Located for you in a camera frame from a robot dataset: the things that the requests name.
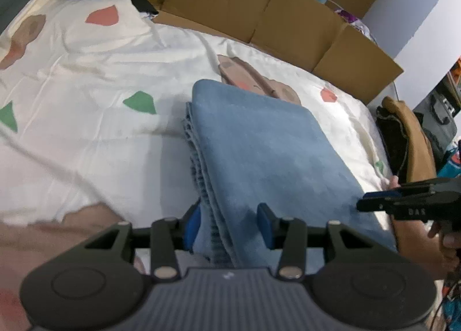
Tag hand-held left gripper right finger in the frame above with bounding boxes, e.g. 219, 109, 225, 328
256, 203, 377, 279

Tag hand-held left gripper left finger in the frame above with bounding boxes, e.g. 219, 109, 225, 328
84, 203, 202, 279

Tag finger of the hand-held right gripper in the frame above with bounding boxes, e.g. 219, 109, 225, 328
356, 189, 405, 213

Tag blue denim pants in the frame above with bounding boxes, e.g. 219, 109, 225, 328
182, 79, 400, 269

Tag person's right hand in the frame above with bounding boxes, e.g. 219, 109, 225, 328
388, 175, 461, 278

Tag brown jacket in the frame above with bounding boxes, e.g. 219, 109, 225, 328
376, 96, 439, 182

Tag black suitcase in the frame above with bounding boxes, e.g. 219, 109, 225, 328
412, 89, 461, 159

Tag multicoloured cloth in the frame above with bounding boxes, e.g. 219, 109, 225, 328
335, 8, 372, 39

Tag white bear print blanket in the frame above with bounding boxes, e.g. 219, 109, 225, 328
0, 0, 397, 331

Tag brown cardboard sheet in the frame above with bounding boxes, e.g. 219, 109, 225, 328
135, 0, 405, 105

